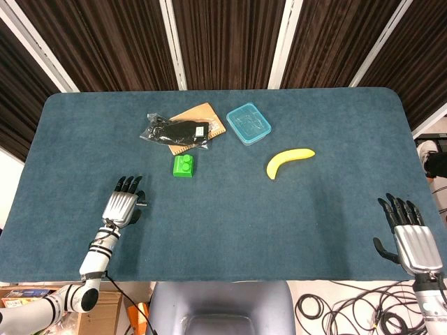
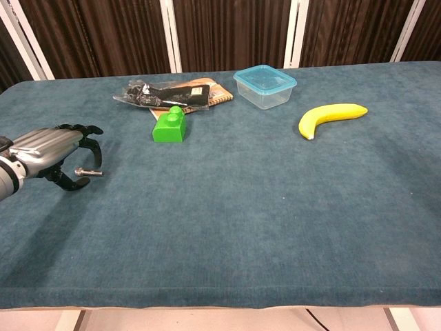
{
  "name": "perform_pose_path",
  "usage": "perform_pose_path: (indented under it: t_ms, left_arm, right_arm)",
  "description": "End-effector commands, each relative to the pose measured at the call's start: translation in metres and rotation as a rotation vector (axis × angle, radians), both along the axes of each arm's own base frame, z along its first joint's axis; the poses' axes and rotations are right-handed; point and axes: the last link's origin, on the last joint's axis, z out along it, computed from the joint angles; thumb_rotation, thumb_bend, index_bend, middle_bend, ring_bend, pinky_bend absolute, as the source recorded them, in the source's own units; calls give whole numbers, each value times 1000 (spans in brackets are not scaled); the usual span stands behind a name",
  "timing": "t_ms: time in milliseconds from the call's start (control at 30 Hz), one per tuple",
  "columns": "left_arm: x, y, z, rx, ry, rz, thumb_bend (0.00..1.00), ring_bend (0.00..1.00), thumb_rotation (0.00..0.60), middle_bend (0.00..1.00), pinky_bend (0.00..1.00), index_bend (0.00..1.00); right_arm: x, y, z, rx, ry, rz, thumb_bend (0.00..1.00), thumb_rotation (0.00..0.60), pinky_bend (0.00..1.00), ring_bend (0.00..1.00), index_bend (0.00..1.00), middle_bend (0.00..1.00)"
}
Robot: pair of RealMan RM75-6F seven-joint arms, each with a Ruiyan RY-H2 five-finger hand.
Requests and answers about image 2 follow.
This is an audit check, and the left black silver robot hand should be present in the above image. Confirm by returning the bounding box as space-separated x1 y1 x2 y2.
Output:
6 123 104 192

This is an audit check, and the small metal bolt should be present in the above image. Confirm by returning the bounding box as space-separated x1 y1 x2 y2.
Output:
74 167 104 177

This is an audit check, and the brown corrugated partition panel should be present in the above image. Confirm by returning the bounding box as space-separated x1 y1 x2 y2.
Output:
0 19 35 94
17 0 172 81
402 0 441 63
172 0 293 74
299 0 414 69

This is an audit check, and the green toy building block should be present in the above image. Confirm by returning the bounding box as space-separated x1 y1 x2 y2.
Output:
151 106 187 143

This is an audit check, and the black item in plastic bag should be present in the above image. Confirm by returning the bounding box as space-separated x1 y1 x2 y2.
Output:
112 79 212 112

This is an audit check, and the white table leg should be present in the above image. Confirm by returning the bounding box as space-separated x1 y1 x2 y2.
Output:
54 309 87 331
382 308 414 331

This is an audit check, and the brown spiral notebook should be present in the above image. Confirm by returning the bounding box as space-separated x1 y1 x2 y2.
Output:
148 77 235 121

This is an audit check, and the blue velvet tablecloth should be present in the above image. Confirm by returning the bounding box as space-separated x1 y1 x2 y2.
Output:
0 61 441 310

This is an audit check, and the clear container with blue lid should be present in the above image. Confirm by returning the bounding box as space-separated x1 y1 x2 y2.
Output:
233 64 298 110

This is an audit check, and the yellow banana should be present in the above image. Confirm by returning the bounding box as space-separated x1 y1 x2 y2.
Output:
298 102 369 141

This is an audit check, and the white partition frame post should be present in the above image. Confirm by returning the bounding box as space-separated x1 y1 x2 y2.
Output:
283 0 310 69
390 0 427 63
161 0 183 74
0 0 55 82

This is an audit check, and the black floor cable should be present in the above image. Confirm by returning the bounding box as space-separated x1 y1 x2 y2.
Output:
305 308 327 331

